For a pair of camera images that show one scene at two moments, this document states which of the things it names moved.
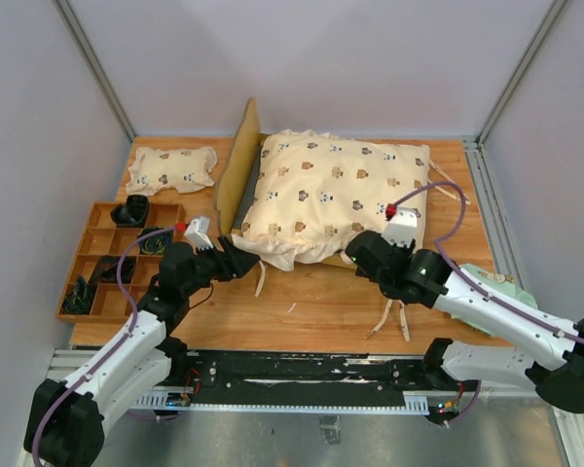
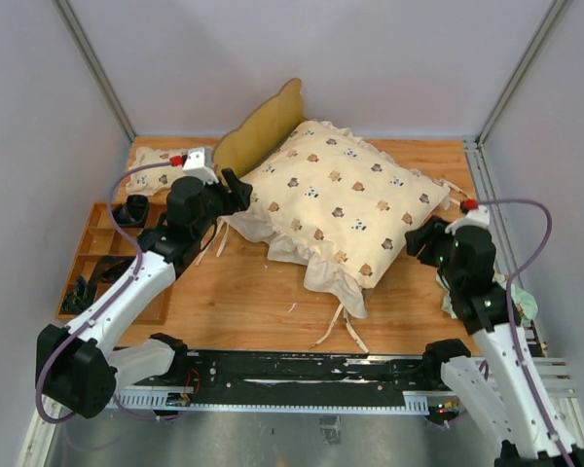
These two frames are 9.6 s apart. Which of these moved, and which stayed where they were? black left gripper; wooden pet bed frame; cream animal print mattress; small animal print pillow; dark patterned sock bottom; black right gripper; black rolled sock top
Moved: cream animal print mattress; black left gripper; wooden pet bed frame; black right gripper
Stayed: dark patterned sock bottom; black rolled sock top; small animal print pillow
